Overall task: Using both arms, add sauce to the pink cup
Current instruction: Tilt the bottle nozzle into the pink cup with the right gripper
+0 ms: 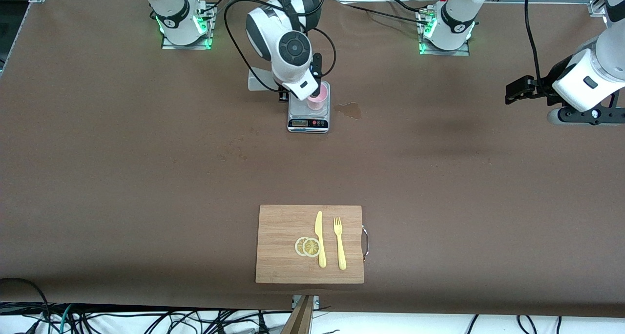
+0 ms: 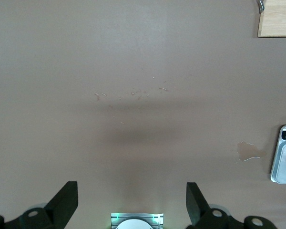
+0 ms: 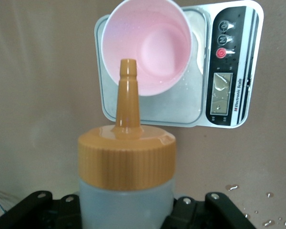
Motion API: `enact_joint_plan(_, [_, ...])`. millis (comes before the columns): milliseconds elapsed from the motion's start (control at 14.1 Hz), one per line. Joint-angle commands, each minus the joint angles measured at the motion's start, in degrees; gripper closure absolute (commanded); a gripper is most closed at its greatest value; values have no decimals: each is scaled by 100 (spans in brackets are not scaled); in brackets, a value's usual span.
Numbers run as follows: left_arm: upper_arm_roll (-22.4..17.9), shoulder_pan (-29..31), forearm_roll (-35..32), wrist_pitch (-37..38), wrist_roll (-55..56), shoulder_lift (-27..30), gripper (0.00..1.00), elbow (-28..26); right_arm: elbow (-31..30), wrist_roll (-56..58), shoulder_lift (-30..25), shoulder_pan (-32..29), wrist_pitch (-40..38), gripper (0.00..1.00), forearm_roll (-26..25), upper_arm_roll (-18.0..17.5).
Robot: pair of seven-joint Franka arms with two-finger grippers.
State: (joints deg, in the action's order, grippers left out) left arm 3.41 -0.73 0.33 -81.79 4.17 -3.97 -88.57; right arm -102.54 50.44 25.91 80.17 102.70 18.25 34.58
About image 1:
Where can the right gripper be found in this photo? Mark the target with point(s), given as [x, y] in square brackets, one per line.
[283, 94]

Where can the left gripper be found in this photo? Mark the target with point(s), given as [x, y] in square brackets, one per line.
[546, 87]

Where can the pink plastic cup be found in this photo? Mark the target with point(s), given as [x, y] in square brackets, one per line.
[320, 104]

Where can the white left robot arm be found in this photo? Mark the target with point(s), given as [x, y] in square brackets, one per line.
[456, 11]

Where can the silver digital kitchen scale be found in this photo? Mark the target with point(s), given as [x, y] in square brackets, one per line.
[307, 124]

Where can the liquid puddle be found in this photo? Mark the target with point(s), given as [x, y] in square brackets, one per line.
[350, 110]

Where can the small liquid droplets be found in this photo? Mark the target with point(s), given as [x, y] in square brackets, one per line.
[241, 153]

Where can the yellow plastic knife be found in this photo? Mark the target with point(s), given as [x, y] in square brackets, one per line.
[320, 236]

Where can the wooden cutting board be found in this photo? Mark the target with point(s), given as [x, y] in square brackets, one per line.
[283, 246]

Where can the lemon slice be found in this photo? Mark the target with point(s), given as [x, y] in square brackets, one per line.
[311, 247]
[298, 246]

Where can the yellow plastic fork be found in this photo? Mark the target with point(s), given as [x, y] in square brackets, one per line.
[340, 246]

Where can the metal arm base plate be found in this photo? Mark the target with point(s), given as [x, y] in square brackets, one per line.
[188, 43]
[444, 52]

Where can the small metal bracket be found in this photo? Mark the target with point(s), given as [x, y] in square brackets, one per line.
[316, 301]

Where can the wooden post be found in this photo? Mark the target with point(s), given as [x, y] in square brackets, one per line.
[300, 319]

